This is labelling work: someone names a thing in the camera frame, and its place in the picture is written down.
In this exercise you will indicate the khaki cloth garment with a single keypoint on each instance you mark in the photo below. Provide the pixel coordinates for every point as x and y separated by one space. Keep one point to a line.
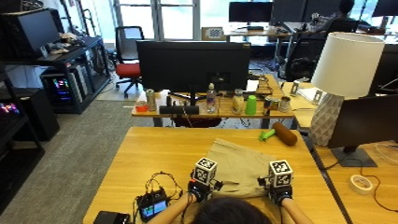
243 166

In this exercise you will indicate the person's left hand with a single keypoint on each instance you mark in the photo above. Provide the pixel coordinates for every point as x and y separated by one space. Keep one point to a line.
199 193

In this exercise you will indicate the computer tower with coloured lights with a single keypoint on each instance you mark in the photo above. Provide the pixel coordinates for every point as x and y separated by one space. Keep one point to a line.
62 88

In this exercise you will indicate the glass jar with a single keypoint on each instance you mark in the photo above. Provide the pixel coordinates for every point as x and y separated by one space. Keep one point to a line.
284 104

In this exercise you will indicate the dark drink can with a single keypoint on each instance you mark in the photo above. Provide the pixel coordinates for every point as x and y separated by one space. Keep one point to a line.
268 106

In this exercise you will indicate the black monitor on square stand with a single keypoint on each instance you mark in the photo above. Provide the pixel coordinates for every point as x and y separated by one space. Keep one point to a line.
366 123

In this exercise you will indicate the white marker cube glove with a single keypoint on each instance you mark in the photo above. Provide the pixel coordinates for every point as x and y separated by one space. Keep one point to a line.
280 173
205 171

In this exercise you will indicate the white marker cube left glove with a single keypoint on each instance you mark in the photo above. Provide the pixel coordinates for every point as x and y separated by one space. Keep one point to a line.
205 171

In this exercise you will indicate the white tape roll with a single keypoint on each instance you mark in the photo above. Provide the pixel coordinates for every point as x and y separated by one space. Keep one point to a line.
361 184

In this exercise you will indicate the clear water bottle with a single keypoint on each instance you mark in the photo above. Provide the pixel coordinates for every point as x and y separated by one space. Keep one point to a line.
211 99

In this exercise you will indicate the person's right hand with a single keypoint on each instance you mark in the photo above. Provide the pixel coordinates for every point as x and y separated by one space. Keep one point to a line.
281 193

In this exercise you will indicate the black cabinet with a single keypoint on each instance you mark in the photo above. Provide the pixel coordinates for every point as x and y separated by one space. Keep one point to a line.
39 113

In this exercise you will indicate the black screen on rack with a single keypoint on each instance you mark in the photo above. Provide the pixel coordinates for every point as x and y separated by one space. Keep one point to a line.
35 31

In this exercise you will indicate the black handheld device with screen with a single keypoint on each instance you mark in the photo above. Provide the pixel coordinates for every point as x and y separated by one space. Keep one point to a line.
152 206

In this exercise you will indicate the checkerboard pattern box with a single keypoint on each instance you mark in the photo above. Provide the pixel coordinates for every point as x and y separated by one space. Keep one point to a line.
213 33

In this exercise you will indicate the wooden desk with bottles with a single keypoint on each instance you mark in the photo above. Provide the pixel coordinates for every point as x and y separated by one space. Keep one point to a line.
224 110

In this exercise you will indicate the red seat office chair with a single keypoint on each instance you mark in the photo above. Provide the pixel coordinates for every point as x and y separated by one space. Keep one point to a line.
128 59

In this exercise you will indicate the white paper sheet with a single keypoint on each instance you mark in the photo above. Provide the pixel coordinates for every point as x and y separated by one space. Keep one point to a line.
252 85

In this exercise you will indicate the black box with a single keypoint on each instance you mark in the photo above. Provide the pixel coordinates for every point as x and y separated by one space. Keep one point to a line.
109 217

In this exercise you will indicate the black background monitor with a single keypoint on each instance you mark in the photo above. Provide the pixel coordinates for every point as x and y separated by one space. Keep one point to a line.
249 11
385 7
306 11

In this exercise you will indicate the black shelf rack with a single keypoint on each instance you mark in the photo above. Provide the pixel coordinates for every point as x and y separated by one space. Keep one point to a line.
68 73

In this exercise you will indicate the green plastic cup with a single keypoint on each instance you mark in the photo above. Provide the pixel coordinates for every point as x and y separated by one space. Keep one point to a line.
251 105

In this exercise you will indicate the large black monitor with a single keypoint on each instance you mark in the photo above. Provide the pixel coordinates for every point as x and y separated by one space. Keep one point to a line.
193 65

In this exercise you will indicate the black office chair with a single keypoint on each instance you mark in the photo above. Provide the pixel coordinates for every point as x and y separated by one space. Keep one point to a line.
305 59

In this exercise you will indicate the wooden background desk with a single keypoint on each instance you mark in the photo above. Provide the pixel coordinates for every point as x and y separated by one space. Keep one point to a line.
257 32

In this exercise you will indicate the white marker cube right glove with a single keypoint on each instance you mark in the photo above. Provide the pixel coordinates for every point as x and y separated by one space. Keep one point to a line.
280 173

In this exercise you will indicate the white table lamp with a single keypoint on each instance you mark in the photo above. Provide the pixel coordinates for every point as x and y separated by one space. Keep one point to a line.
342 84

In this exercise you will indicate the orange cup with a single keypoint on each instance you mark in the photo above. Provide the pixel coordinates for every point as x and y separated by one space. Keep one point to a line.
141 107

